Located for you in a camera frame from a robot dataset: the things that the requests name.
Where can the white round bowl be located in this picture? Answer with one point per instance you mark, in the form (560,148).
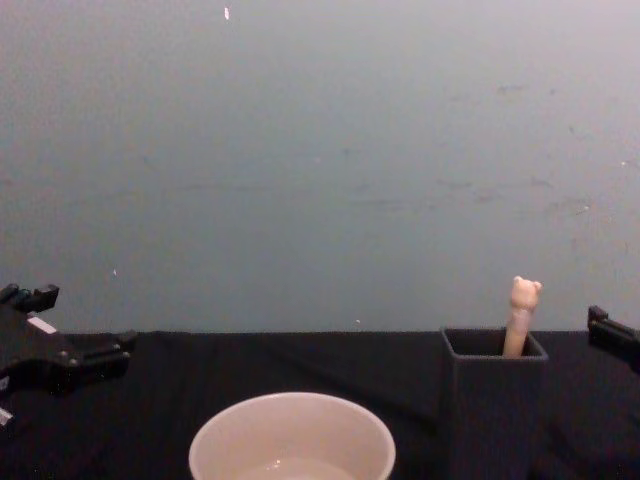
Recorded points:
(292,430)

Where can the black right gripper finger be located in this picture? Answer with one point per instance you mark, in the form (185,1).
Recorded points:
(615,335)

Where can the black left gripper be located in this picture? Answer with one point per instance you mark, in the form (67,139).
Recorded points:
(35,355)

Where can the dark grey square holder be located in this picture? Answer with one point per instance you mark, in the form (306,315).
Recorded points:
(492,415)

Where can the cream bear-topped utensil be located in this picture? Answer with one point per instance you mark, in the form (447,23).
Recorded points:
(520,310)

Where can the black table cloth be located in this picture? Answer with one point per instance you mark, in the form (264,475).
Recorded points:
(280,365)

